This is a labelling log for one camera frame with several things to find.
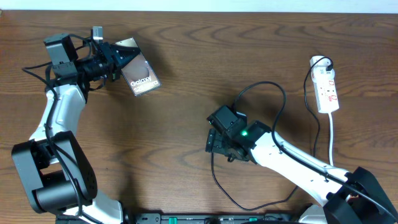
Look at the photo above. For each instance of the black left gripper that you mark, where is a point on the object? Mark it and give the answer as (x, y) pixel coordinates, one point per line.
(115, 64)

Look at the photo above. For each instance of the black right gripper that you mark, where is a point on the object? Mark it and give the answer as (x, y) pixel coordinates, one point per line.
(213, 144)

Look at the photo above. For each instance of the silver Galaxy smartphone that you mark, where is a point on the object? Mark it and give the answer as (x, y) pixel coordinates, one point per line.
(138, 73)

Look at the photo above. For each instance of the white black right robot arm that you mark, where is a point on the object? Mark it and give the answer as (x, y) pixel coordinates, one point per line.
(343, 196)

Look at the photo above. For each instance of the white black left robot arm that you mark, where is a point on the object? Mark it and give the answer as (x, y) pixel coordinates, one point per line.
(54, 171)

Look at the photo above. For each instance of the white USB charger adapter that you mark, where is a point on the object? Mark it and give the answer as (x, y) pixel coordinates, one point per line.
(321, 67)

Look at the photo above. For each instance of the white power strip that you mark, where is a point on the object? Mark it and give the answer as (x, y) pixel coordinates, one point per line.
(326, 95)

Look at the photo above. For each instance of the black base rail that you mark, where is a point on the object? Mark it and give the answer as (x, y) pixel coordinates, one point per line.
(156, 218)

